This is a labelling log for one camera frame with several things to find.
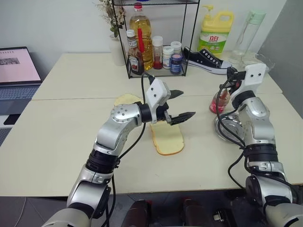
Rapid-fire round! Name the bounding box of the small white jar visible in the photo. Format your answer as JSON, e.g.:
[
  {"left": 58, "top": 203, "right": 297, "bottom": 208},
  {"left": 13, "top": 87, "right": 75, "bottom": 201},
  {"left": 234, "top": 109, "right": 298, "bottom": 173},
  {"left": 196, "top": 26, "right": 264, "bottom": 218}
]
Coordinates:
[{"left": 162, "top": 45, "right": 174, "bottom": 70}]

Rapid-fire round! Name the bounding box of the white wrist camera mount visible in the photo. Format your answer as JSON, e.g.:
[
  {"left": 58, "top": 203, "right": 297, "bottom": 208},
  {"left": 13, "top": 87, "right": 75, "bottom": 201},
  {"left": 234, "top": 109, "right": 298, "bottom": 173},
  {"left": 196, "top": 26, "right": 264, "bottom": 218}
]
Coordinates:
[
  {"left": 243, "top": 63, "right": 266, "bottom": 92},
  {"left": 144, "top": 79, "right": 172, "bottom": 124}
]

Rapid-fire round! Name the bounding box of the shiny metal plate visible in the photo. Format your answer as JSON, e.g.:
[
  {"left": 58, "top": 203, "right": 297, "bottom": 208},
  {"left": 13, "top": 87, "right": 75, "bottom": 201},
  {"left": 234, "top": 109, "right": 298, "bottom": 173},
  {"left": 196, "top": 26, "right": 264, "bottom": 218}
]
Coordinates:
[{"left": 214, "top": 113, "right": 245, "bottom": 143}]

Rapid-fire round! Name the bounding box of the ketchup bottle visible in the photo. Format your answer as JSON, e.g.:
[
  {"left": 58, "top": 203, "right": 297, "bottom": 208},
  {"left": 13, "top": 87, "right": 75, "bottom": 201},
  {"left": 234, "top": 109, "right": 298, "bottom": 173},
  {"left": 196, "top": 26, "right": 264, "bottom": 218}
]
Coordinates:
[{"left": 125, "top": 29, "right": 145, "bottom": 76}]

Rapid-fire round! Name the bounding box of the white vase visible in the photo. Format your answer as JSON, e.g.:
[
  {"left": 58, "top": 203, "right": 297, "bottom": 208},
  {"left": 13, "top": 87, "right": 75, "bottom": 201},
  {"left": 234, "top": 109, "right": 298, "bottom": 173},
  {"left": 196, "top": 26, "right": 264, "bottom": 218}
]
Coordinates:
[{"left": 109, "top": 35, "right": 126, "bottom": 67}]

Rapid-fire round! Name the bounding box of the white lidded jar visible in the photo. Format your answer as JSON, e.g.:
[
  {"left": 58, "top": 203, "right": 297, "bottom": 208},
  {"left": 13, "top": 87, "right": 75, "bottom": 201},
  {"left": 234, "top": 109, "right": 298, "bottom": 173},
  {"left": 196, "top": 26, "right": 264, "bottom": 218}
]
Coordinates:
[{"left": 170, "top": 41, "right": 183, "bottom": 55}]

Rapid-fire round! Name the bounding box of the glass jar of red jam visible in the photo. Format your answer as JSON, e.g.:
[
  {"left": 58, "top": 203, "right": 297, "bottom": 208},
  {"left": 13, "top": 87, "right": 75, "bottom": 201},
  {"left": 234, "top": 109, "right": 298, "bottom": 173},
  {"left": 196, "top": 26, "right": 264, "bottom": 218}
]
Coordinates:
[{"left": 209, "top": 90, "right": 232, "bottom": 114}]

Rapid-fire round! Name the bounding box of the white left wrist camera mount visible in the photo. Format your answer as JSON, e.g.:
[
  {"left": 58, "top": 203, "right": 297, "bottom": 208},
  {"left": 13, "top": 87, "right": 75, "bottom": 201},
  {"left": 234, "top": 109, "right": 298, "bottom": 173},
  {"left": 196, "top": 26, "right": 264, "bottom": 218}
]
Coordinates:
[{"left": 144, "top": 79, "right": 172, "bottom": 124}]

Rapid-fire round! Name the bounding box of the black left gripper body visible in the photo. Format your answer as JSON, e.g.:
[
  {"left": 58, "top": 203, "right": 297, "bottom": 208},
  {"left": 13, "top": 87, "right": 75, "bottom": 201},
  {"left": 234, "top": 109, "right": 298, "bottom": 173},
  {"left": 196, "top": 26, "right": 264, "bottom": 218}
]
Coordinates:
[{"left": 156, "top": 94, "right": 172, "bottom": 125}]

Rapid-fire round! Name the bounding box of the open grey laptop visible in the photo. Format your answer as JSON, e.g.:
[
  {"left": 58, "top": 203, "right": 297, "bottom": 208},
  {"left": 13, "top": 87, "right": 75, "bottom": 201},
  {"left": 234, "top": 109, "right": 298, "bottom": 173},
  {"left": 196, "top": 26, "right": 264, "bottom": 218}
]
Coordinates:
[{"left": 0, "top": 46, "right": 44, "bottom": 117}]

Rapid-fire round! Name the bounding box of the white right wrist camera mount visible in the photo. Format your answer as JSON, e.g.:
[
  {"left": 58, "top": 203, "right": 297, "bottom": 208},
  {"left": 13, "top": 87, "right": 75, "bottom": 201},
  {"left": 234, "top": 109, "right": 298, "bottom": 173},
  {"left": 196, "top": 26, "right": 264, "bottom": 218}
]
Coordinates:
[{"left": 243, "top": 63, "right": 266, "bottom": 92}]

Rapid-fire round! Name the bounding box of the blue jar with dark lid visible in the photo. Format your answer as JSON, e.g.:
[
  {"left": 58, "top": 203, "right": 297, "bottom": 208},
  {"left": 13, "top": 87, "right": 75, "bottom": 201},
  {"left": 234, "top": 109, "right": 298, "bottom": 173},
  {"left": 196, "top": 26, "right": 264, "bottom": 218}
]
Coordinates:
[{"left": 170, "top": 53, "right": 183, "bottom": 74}]

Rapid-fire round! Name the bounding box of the dried flower bunch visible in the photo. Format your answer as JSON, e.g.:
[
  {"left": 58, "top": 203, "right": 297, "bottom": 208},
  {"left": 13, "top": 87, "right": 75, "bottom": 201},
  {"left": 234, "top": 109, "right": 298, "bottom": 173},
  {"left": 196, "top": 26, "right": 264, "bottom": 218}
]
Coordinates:
[{"left": 94, "top": 0, "right": 126, "bottom": 38}]

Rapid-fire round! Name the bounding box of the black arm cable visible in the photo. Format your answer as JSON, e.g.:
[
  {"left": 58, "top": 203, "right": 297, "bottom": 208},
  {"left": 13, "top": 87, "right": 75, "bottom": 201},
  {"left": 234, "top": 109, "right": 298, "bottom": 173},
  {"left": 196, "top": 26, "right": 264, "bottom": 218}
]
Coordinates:
[
  {"left": 104, "top": 72, "right": 156, "bottom": 227},
  {"left": 215, "top": 79, "right": 248, "bottom": 190}
]

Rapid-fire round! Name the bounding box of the pale bread slice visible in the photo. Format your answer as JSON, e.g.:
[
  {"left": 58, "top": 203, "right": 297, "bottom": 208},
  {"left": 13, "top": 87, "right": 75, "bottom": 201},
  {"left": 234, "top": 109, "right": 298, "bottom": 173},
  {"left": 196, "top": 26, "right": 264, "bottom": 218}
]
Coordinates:
[
  {"left": 114, "top": 93, "right": 144, "bottom": 108},
  {"left": 150, "top": 120, "right": 186, "bottom": 156}
]

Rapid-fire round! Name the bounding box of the large cooking oil bottle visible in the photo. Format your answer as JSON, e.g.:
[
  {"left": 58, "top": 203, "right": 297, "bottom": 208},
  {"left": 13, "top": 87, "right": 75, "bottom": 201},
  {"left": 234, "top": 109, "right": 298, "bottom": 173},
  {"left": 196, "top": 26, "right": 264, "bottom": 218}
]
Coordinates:
[{"left": 129, "top": 2, "right": 154, "bottom": 71}]

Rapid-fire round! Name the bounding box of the black phone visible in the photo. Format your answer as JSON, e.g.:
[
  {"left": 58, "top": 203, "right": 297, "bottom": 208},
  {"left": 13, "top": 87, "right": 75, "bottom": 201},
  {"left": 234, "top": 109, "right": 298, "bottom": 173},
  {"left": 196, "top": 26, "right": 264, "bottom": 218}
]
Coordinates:
[{"left": 3, "top": 113, "right": 22, "bottom": 126}]

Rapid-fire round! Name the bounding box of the yellow detergent bottle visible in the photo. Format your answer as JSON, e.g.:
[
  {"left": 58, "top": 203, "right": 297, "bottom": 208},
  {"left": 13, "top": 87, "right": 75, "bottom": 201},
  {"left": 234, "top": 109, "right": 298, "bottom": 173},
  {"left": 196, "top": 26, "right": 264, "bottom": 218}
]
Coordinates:
[{"left": 196, "top": 5, "right": 235, "bottom": 59}]

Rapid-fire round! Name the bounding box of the dark rounded shape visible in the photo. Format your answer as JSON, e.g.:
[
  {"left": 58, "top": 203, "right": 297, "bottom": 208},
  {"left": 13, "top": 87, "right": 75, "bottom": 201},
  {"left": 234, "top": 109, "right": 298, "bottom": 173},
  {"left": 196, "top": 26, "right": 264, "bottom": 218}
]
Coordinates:
[
  {"left": 181, "top": 198, "right": 209, "bottom": 227},
  {"left": 128, "top": 199, "right": 152, "bottom": 227}
]

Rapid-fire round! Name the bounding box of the clear glass bowl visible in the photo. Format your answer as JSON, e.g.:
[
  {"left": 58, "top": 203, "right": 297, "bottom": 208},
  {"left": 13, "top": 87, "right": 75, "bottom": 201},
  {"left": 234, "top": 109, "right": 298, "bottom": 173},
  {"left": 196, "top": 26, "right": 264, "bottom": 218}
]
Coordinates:
[{"left": 241, "top": 52, "right": 276, "bottom": 72}]

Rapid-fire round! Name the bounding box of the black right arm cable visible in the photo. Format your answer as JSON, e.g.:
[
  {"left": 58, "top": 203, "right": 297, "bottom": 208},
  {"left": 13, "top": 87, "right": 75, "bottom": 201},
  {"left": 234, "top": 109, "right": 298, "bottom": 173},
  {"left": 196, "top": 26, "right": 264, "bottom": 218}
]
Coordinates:
[{"left": 215, "top": 79, "right": 248, "bottom": 190}]

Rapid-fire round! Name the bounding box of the spice jar with red powder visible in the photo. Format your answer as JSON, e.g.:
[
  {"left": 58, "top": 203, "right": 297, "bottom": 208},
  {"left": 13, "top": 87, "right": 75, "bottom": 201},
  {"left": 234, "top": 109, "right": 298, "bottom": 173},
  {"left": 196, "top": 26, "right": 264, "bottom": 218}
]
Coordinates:
[{"left": 151, "top": 35, "right": 164, "bottom": 70}]

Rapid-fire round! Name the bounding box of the black wire rack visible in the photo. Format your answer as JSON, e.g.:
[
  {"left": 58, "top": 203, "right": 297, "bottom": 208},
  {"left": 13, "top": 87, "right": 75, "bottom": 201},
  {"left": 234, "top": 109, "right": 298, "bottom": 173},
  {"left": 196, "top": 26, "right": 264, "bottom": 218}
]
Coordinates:
[{"left": 111, "top": 0, "right": 201, "bottom": 79}]

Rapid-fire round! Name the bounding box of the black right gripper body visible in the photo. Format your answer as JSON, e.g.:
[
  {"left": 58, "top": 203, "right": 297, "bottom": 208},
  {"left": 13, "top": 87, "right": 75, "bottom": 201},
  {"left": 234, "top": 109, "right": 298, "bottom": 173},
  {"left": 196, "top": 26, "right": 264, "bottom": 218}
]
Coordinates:
[{"left": 235, "top": 70, "right": 246, "bottom": 83}]

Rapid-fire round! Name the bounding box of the black and white sneaker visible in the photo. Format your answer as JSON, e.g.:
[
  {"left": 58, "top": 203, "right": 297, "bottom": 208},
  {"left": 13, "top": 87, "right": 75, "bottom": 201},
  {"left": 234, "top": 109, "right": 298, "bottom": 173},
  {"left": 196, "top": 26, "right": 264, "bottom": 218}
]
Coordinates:
[{"left": 182, "top": 46, "right": 234, "bottom": 76}]

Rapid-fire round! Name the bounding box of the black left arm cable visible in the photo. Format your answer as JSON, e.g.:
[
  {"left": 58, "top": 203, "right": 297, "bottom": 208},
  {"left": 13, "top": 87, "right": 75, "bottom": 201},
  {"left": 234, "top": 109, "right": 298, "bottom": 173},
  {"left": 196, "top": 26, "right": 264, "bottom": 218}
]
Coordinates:
[{"left": 104, "top": 72, "right": 156, "bottom": 227}]

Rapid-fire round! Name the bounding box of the clear bottle with green lid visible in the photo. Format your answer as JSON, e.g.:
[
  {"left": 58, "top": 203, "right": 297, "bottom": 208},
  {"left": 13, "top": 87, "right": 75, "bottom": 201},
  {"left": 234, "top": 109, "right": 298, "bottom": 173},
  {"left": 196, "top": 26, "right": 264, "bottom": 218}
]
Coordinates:
[{"left": 232, "top": 9, "right": 267, "bottom": 62}]

